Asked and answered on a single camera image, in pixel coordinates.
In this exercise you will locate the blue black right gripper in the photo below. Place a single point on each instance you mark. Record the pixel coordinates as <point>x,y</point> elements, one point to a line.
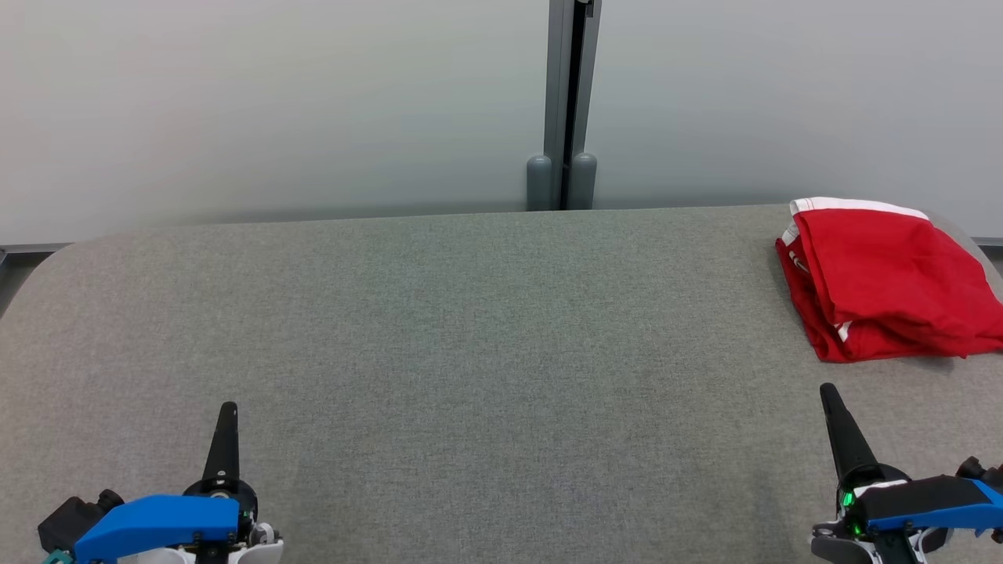
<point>917,501</point>

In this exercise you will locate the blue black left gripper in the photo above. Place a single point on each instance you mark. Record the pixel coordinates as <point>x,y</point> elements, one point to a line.
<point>157,521</point>

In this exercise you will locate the red jersey with white sleeves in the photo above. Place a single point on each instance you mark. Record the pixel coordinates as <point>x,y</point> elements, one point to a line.
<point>831,337</point>

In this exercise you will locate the grey fabric sofa seat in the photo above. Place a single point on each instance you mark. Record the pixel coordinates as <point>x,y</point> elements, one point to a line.
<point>470,352</point>

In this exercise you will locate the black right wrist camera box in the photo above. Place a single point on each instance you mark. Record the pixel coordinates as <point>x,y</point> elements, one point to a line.
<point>979,470</point>

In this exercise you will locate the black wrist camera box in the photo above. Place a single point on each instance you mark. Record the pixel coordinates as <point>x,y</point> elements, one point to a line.
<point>74,517</point>
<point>979,470</point>

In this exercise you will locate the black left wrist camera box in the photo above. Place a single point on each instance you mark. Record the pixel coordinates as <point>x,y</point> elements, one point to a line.
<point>74,517</point>

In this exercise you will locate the grey cylinder post bumper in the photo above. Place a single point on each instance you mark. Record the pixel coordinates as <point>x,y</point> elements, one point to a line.
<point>539,184</point>
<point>582,182</point>

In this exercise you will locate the grey metal door post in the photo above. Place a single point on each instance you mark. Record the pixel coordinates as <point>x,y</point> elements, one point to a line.
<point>572,78</point>

